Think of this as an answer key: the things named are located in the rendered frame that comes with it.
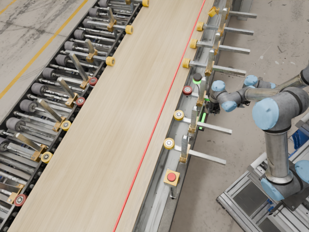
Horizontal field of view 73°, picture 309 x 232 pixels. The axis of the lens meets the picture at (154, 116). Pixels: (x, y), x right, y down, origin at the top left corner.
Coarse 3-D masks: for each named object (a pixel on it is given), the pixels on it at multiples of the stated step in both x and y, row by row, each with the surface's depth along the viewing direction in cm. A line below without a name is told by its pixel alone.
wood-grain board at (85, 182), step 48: (192, 0) 236; (144, 48) 205; (192, 48) 198; (96, 96) 182; (144, 96) 176; (96, 144) 159; (144, 144) 155; (48, 192) 144; (96, 192) 141; (144, 192) 138
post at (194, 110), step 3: (192, 108) 141; (195, 108) 140; (192, 111) 143; (195, 111) 141; (192, 114) 146; (195, 114) 144; (192, 117) 149; (195, 117) 148; (192, 120) 153; (195, 120) 151; (192, 123) 157; (195, 123) 160; (192, 126) 161
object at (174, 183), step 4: (168, 172) 111; (172, 172) 111; (176, 172) 110; (176, 176) 109; (164, 180) 109; (168, 180) 109; (176, 180) 108; (164, 184) 114; (168, 184) 110; (172, 184) 108; (176, 184) 107
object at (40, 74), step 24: (96, 0) 266; (96, 48) 256; (72, 72) 228; (96, 72) 204; (24, 96) 201; (24, 120) 200; (48, 120) 211; (24, 144) 200; (0, 168) 190; (0, 192) 178; (24, 192) 155
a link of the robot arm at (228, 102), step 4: (224, 92) 124; (236, 92) 123; (220, 96) 123; (224, 96) 122; (228, 96) 122; (232, 96) 121; (236, 96) 121; (220, 100) 123; (224, 100) 121; (228, 100) 120; (232, 100) 121; (236, 100) 121; (240, 100) 122; (220, 104) 125; (224, 104) 121; (228, 104) 120; (232, 104) 119; (236, 104) 120; (224, 108) 122; (228, 108) 120; (232, 108) 121
